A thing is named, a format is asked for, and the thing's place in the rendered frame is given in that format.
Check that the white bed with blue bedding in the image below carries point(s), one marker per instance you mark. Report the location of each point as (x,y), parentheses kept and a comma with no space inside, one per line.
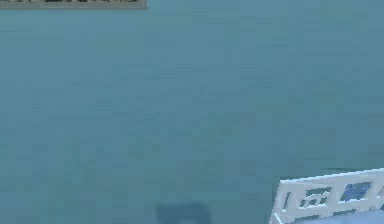
(333,196)

